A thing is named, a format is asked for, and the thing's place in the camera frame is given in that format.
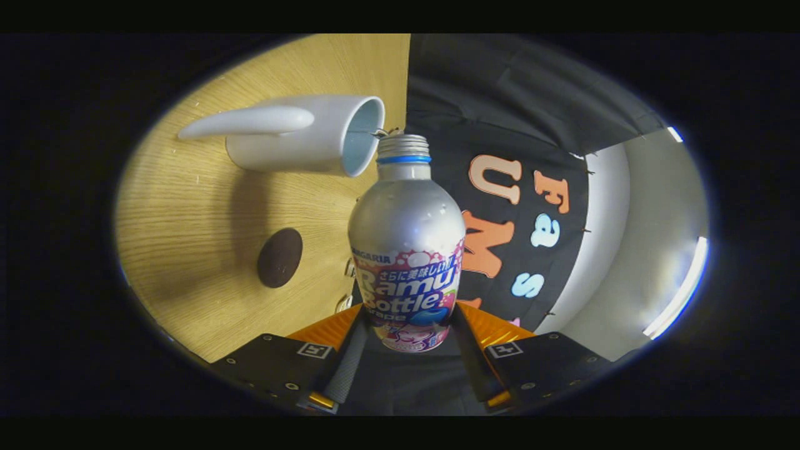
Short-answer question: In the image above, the white cup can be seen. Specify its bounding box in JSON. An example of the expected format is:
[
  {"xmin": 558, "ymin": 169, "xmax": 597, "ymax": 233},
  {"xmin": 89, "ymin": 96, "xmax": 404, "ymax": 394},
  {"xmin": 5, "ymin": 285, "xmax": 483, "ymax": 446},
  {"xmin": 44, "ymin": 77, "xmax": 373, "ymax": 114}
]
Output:
[{"xmin": 177, "ymin": 94, "xmax": 386, "ymax": 178}]

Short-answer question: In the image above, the dark round coaster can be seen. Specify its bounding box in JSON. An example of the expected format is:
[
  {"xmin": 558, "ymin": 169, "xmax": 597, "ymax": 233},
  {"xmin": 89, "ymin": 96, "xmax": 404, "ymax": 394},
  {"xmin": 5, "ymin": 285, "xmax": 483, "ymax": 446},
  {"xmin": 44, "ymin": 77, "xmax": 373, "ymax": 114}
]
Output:
[{"xmin": 257, "ymin": 227, "xmax": 304, "ymax": 289}]

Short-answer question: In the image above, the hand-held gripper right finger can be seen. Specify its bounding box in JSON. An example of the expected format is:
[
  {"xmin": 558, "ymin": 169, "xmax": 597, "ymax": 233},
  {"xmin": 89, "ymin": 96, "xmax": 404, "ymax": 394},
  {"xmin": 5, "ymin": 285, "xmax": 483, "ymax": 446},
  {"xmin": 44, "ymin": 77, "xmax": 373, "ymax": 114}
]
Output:
[{"xmin": 451, "ymin": 301, "xmax": 613, "ymax": 410}]

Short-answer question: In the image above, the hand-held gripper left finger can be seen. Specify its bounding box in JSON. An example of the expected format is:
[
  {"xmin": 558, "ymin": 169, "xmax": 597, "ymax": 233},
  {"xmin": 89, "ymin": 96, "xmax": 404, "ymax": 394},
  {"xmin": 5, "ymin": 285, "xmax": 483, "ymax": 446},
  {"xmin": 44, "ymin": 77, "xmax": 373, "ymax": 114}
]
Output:
[{"xmin": 209, "ymin": 304, "xmax": 366, "ymax": 413}]

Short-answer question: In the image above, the wooden table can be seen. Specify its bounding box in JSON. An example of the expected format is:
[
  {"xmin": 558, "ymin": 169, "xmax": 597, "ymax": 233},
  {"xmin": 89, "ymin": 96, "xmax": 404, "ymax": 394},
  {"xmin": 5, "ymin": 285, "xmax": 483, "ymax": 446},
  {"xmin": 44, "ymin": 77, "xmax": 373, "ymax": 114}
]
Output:
[{"xmin": 114, "ymin": 34, "xmax": 411, "ymax": 363}]

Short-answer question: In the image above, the silver juice bottle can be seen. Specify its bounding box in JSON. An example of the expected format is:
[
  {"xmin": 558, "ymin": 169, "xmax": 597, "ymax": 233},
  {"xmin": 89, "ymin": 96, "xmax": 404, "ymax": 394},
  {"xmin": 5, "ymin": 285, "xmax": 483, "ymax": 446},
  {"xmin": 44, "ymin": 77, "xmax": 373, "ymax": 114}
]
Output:
[{"xmin": 347, "ymin": 134, "xmax": 466, "ymax": 354}]

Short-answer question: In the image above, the black backdrop cloth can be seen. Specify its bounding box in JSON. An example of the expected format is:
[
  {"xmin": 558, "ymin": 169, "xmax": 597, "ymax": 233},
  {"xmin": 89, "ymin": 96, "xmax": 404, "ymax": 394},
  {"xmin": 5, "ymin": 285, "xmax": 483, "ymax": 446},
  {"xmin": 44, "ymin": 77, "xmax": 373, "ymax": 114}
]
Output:
[{"xmin": 350, "ymin": 34, "xmax": 666, "ymax": 416}]

